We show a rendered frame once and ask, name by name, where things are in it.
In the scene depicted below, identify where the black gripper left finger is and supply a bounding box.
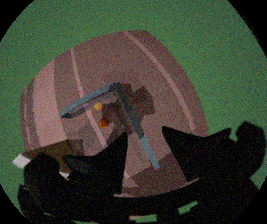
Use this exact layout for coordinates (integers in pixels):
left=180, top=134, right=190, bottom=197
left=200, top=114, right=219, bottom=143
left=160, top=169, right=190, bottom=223
left=62, top=131, right=128, bottom=194

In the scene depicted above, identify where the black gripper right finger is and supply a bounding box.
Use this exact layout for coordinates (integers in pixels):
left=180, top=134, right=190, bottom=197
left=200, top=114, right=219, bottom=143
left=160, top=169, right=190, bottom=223
left=162, top=127, right=231, bottom=183

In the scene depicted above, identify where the grey l-shaped wall trim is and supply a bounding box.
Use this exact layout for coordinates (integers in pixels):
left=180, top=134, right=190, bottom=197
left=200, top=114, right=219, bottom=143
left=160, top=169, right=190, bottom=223
left=58, top=80, right=160, bottom=169

